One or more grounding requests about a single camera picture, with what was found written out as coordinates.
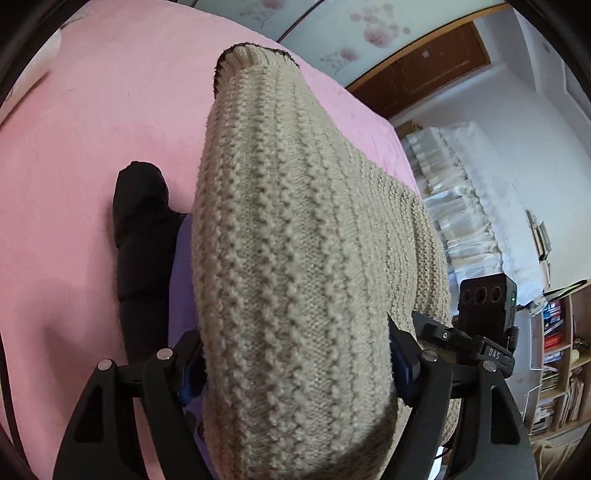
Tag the white pillow with orange print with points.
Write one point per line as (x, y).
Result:
(27, 83)

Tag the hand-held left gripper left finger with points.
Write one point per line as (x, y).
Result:
(185, 385)

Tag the brown wooden door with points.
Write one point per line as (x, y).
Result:
(415, 74)

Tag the row of books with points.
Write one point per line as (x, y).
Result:
(551, 341)

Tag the purple printed garment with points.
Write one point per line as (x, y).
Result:
(183, 277)

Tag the floral sliding wardrobe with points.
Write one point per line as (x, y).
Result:
(351, 32)

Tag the black puffer jacket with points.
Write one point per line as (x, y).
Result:
(143, 240)

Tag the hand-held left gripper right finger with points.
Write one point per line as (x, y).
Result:
(400, 369)

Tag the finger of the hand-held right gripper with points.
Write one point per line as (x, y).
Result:
(438, 333)

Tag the wooden bookshelf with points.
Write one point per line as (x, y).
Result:
(570, 369)

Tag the pink bed sheet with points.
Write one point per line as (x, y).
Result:
(97, 115)

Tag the beige knit sweater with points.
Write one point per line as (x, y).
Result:
(295, 258)

